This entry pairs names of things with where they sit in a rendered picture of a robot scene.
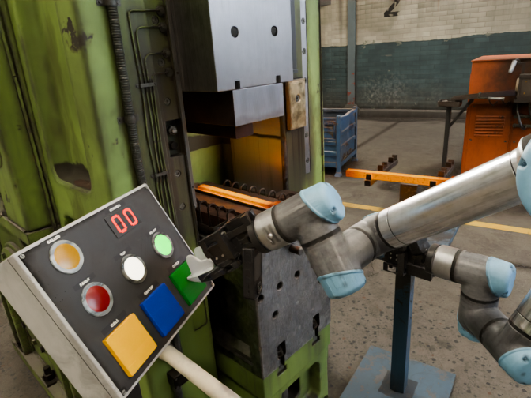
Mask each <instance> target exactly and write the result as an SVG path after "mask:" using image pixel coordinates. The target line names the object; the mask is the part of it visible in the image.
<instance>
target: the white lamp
mask: <svg viewBox="0 0 531 398"><path fill-rule="evenodd" d="M125 271H126V274H127V275H128V276H129V277H130V278H131V279H133V280H139V279H141V278H142V277H143V275H144V272H145V270H144V266H143V264H142V263H141V262H140V261H139V260H138V259H137V258H135V257H130V258H128V259H127V260H126V262H125Z"/></svg>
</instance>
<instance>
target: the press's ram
mask: <svg viewBox="0 0 531 398"><path fill-rule="evenodd" d="M170 5H171V16H172V22H173V28H174V35H175V46H176V52H177V59H178V64H179V76H180V82H181V89H182V92H225V91H231V90H235V89H241V88H251V87H257V86H262V85H268V84H276V83H283V82H288V81H293V68H292V30H291V10H290V0H170Z"/></svg>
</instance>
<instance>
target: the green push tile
mask: <svg viewBox="0 0 531 398"><path fill-rule="evenodd" d="M190 274H192V273H191V271H190V268H189V266H188V264H187V262H186V260H185V261H184V262H183V263H182V264H181V265H180V266H179V267H178V268H177V269H176V270H175V271H174V272H173V273H172V274H171V275H170V276H169V278H170V280H171V281H172V283H173V284H174V285H175V287H176V288H177V290H178V291H179V293H180V294H181V296H182V297H183V298H184V300H185V301H186V303H187V304H188V306H190V305H192V303H193V302H194V301H195V300H196V298H197V297H198V296H199V295H200V294H201V293H202V292H203V290H204V289H205V288H206V287H207V285H206V283H205V282H204V283H202V282H194V281H189V280H188V279H187V277H188V276H189V275H190Z"/></svg>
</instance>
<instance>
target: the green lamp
mask: <svg viewBox="0 0 531 398"><path fill-rule="evenodd" d="M155 245H156V248H157V249H158V251H159V252H161V253H162V254H165V255H167V254H169V253H170V252H171V243H170V241H169V240H168V238H167V237H165V236H164V235H157V236H156V238H155Z"/></svg>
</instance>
